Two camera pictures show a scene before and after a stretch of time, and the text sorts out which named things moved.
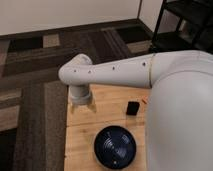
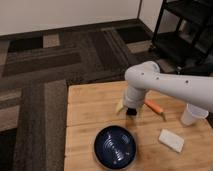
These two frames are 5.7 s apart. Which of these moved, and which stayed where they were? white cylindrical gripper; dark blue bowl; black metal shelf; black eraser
Moved: white cylindrical gripper
Stayed: black metal shelf; dark blue bowl; black eraser
